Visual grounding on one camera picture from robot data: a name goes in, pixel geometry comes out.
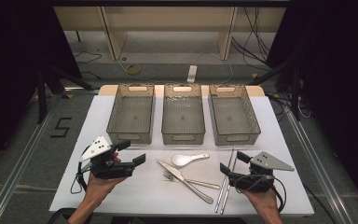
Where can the white power strip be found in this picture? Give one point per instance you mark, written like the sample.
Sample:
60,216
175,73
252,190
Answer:
192,73

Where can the person's left hand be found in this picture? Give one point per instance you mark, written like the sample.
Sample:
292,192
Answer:
98,188

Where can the beige wooden shelf unit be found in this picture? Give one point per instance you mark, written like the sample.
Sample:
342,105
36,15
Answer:
167,18

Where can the black metal stand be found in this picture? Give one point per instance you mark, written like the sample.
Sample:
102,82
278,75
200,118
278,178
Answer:
42,93
295,93

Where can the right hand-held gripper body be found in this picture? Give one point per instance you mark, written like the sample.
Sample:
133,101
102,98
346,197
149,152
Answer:
267,161

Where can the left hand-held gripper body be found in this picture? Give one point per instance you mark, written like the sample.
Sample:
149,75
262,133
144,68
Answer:
94,149

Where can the aluminium rail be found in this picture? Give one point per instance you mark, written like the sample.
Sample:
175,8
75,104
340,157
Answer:
317,171
18,168

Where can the steel table knife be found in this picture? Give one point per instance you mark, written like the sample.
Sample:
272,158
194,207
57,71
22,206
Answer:
174,170

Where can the smoky clear plastic bin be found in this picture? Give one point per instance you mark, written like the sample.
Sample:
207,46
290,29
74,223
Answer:
132,115
233,116
183,116

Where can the steel fork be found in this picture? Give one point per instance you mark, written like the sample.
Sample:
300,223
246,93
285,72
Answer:
205,184

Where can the yellow tape roll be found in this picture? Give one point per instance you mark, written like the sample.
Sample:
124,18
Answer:
133,69

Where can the dark curtain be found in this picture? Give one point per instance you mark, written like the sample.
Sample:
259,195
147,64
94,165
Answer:
338,77
9,62

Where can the person's right hand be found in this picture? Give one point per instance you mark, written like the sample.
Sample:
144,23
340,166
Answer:
267,202

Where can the white ceramic spoon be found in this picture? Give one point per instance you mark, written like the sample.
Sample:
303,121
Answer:
181,160

